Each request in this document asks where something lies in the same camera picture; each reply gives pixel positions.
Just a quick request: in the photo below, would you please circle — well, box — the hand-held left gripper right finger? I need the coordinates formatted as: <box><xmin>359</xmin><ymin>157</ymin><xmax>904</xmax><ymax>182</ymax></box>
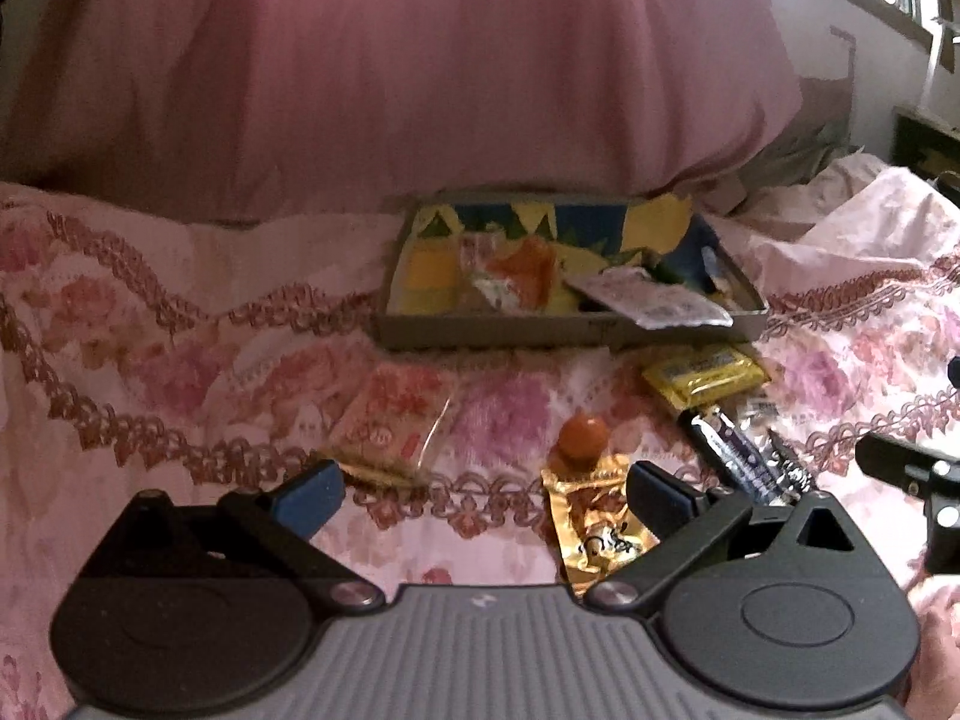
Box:
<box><xmin>585</xmin><ymin>461</ymin><xmax>875</xmax><ymax>612</ymax></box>

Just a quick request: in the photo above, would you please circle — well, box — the white green snack packet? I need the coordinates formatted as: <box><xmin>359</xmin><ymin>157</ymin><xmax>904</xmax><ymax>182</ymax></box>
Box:
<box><xmin>564</xmin><ymin>265</ymin><xmax>736</xmax><ymax>331</ymax></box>

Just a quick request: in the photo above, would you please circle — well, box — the grey green cloth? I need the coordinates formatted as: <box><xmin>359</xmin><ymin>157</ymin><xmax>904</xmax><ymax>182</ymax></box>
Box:
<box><xmin>739</xmin><ymin>75</ymin><xmax>857</xmax><ymax>197</ymax></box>

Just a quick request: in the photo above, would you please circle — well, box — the clear snack bar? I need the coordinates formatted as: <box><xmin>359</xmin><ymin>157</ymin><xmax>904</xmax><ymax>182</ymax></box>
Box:
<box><xmin>456</xmin><ymin>231</ymin><xmax>512</xmax><ymax>310</ymax></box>

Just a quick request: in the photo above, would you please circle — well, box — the red orange snack packet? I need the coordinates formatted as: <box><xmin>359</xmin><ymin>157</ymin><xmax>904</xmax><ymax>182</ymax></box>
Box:
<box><xmin>316</xmin><ymin>370</ymin><xmax>460</xmax><ymax>487</ymax></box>

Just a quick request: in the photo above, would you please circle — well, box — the pink quilt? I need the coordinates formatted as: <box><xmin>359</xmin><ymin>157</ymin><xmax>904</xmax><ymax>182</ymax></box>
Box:
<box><xmin>0</xmin><ymin>0</ymin><xmax>805</xmax><ymax>226</ymax></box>

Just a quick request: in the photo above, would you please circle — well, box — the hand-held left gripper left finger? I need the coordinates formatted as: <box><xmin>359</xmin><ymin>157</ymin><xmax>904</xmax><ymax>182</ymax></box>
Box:
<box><xmin>97</xmin><ymin>460</ymin><xmax>385</xmax><ymax>612</ymax></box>

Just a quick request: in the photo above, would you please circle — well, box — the floral bed sheet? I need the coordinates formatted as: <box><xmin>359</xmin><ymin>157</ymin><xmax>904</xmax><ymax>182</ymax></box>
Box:
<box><xmin>0</xmin><ymin>154</ymin><xmax>960</xmax><ymax>720</ymax></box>

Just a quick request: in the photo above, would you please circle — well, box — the white lamp stand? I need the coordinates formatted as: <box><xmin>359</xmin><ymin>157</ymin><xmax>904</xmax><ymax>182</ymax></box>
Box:
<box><xmin>919</xmin><ymin>13</ymin><xmax>960</xmax><ymax>115</ymax></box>

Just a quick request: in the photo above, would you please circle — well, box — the shallow cardboard box printed lining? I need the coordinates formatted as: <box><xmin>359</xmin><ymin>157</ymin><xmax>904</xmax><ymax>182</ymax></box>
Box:
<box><xmin>376</xmin><ymin>193</ymin><xmax>770</xmax><ymax>352</ymax></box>

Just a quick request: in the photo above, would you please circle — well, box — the small orange fruit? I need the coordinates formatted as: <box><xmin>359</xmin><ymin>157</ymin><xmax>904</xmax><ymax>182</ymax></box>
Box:
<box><xmin>558</xmin><ymin>411</ymin><xmax>611</xmax><ymax>464</ymax></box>

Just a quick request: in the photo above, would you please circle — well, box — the dark wooden cabinet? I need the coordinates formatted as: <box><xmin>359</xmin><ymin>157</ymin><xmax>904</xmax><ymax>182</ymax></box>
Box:
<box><xmin>891</xmin><ymin>109</ymin><xmax>960</xmax><ymax>194</ymax></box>

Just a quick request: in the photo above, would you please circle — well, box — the gold foil snack packet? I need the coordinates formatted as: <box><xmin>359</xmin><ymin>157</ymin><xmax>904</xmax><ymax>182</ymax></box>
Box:
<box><xmin>540</xmin><ymin>456</ymin><xmax>662</xmax><ymax>590</ymax></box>

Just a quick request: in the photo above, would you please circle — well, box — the green red snack pouch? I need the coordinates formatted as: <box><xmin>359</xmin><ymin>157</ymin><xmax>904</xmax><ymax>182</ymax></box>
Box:
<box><xmin>487</xmin><ymin>235</ymin><xmax>562</xmax><ymax>310</ymax></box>

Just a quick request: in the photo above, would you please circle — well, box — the person's bare leg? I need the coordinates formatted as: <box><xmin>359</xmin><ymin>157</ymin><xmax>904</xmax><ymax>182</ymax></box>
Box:
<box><xmin>904</xmin><ymin>581</ymin><xmax>960</xmax><ymax>720</ymax></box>

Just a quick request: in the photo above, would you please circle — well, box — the black snack packet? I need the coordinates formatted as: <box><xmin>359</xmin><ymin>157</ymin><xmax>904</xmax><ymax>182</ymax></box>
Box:
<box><xmin>677</xmin><ymin>403</ymin><xmax>817</xmax><ymax>505</ymax></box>

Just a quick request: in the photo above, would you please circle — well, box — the yellow snack packet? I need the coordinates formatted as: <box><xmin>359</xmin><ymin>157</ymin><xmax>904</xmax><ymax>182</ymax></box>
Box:
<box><xmin>640</xmin><ymin>343</ymin><xmax>771</xmax><ymax>412</ymax></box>

